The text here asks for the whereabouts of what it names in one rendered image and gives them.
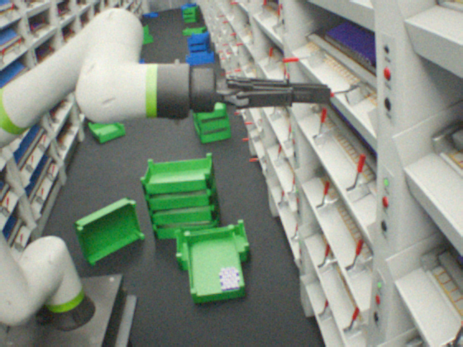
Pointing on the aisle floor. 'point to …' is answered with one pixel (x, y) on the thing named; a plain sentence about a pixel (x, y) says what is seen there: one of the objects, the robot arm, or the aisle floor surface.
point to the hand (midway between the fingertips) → (309, 92)
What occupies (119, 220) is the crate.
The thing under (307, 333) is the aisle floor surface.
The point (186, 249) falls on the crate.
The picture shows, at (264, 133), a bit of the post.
